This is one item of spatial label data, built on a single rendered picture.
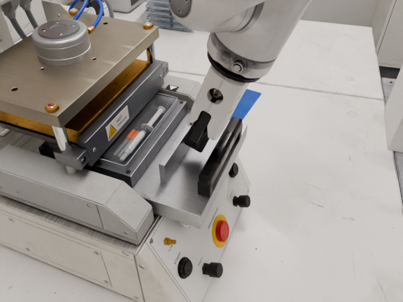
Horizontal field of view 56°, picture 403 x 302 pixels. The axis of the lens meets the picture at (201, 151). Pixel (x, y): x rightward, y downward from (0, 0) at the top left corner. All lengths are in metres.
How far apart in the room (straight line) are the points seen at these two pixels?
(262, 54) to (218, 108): 0.09
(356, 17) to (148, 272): 2.74
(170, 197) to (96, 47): 0.26
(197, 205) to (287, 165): 0.43
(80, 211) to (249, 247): 0.35
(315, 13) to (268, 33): 2.68
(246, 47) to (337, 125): 0.69
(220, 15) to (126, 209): 0.30
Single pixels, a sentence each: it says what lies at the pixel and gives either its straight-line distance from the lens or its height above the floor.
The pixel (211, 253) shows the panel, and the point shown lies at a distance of 0.71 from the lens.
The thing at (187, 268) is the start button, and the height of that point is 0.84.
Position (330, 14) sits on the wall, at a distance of 3.09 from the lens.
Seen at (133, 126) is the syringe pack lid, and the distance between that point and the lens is 0.62.
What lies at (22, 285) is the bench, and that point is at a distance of 0.79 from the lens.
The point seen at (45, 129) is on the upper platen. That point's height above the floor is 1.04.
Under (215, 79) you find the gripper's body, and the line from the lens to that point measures 0.45.
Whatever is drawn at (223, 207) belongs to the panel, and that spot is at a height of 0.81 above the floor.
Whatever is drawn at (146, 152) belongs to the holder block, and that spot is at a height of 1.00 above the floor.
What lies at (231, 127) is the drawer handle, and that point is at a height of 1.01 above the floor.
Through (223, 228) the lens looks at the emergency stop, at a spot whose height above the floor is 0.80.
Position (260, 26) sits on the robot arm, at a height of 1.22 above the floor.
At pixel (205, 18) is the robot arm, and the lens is 0.35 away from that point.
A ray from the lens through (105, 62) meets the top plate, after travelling 0.58.
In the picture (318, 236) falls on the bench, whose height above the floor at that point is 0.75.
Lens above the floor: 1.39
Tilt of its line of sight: 43 degrees down
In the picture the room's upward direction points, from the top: straight up
